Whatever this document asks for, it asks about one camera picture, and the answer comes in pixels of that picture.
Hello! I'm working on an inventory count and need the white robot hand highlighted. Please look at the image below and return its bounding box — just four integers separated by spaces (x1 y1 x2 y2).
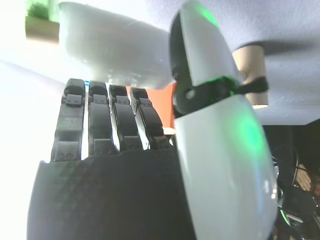
26 0 279 240

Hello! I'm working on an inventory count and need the person's hand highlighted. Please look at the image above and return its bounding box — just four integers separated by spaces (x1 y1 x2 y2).
296 163 313 192

